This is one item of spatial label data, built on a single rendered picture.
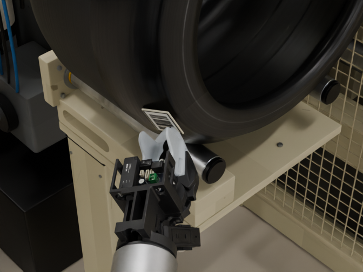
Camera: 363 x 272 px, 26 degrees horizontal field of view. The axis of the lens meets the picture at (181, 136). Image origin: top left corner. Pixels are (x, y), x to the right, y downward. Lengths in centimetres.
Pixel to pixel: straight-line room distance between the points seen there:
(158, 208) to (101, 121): 43
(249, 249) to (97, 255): 55
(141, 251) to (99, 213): 88
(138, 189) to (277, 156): 49
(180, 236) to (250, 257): 129
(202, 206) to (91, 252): 74
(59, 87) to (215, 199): 35
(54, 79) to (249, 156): 36
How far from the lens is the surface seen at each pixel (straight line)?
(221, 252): 226
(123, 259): 89
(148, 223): 90
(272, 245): 229
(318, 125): 144
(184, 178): 99
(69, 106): 138
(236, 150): 137
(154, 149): 103
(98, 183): 168
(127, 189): 93
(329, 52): 127
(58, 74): 137
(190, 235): 100
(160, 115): 103
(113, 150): 132
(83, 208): 181
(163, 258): 89
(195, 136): 113
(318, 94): 135
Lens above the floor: 173
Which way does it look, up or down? 42 degrees down
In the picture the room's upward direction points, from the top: straight up
